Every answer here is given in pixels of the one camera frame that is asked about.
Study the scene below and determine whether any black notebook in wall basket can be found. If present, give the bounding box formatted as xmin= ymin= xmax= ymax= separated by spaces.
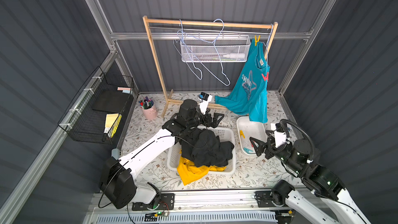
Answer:
xmin=92 ymin=90 xmax=130 ymax=113

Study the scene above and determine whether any yellow t-shirt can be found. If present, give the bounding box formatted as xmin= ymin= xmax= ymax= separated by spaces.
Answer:
xmin=177 ymin=157 xmax=227 ymax=186

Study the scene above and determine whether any white plastic tray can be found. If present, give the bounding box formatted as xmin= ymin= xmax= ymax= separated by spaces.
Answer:
xmin=236 ymin=116 xmax=267 ymax=156

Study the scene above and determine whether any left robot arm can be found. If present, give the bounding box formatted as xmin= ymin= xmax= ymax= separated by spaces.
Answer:
xmin=99 ymin=92 xmax=224 ymax=209

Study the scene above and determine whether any black wire wall basket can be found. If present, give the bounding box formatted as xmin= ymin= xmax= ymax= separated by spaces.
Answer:
xmin=58 ymin=67 xmax=135 ymax=145

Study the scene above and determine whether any white tube in mesh basket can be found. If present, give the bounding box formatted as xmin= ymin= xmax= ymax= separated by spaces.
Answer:
xmin=222 ymin=54 xmax=247 ymax=62

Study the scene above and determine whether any wooden clothes rack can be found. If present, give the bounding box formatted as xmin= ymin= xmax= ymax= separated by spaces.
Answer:
xmin=143 ymin=16 xmax=278 ymax=106

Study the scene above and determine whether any red clothespin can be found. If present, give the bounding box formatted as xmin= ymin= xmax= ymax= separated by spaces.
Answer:
xmin=261 ymin=72 xmax=269 ymax=82

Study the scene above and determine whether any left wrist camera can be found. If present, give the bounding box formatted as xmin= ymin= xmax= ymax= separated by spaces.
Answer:
xmin=198 ymin=92 xmax=213 ymax=115

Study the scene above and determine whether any black t-shirt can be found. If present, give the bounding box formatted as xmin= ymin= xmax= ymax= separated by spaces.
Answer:
xmin=179 ymin=128 xmax=235 ymax=167

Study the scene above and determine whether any blue wire hanger black shirt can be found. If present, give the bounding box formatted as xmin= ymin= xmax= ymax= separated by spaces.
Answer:
xmin=184 ymin=19 xmax=231 ymax=86

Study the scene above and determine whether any pink pen cup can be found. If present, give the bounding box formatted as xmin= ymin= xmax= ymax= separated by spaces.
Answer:
xmin=139 ymin=97 xmax=158 ymax=120

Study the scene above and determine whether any white perforated laundry basket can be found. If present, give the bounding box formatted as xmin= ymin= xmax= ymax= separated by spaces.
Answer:
xmin=167 ymin=127 xmax=236 ymax=175

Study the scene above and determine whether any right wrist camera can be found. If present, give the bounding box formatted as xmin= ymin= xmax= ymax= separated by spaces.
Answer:
xmin=271 ymin=123 xmax=290 ymax=148

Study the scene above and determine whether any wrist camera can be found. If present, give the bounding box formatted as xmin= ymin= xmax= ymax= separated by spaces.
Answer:
xmin=271 ymin=123 xmax=290 ymax=148
xmin=198 ymin=92 xmax=213 ymax=115

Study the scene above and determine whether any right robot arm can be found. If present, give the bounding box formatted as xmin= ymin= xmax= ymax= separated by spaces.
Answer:
xmin=249 ymin=119 xmax=370 ymax=224

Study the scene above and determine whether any yellow notepad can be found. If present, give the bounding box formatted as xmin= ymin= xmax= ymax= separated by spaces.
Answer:
xmin=104 ymin=114 xmax=122 ymax=138

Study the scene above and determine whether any white wire mesh basket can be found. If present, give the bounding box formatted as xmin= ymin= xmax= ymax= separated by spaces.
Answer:
xmin=181 ymin=34 xmax=251 ymax=63

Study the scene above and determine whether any teal t-shirt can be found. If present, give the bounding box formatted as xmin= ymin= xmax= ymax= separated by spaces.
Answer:
xmin=215 ymin=41 xmax=270 ymax=123

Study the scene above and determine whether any blue wire hanger yellow shirt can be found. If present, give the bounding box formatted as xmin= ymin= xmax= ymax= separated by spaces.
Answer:
xmin=177 ymin=19 xmax=203 ymax=80

